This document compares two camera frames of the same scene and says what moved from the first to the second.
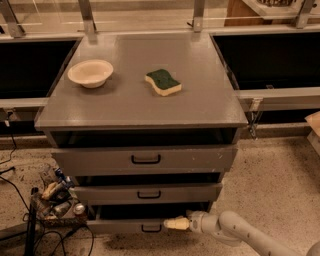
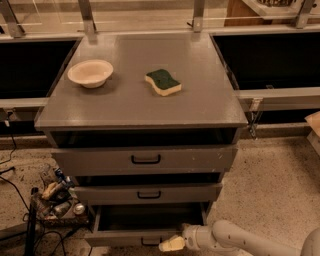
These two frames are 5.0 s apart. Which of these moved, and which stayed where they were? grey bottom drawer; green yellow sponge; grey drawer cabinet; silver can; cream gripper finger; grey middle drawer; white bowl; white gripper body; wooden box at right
Moved: cream gripper finger; white gripper body; grey bottom drawer
Stayed: white bowl; silver can; grey middle drawer; wooden box at right; green yellow sponge; grey drawer cabinet
